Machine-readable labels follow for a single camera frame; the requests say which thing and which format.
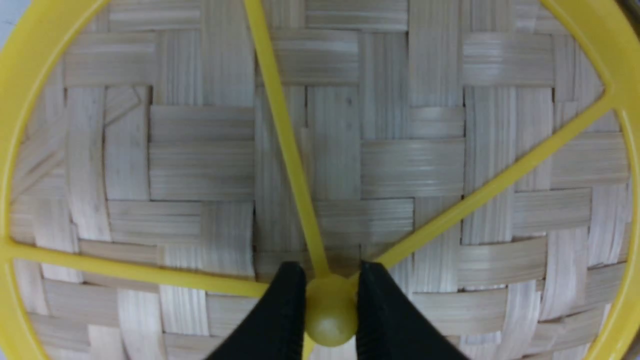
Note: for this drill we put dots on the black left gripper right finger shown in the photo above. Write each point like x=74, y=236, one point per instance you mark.
x=390, y=327

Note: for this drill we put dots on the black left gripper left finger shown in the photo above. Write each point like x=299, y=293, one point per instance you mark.
x=274, y=328

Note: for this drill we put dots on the yellow woven bamboo steamer lid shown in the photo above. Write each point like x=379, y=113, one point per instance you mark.
x=160, y=159

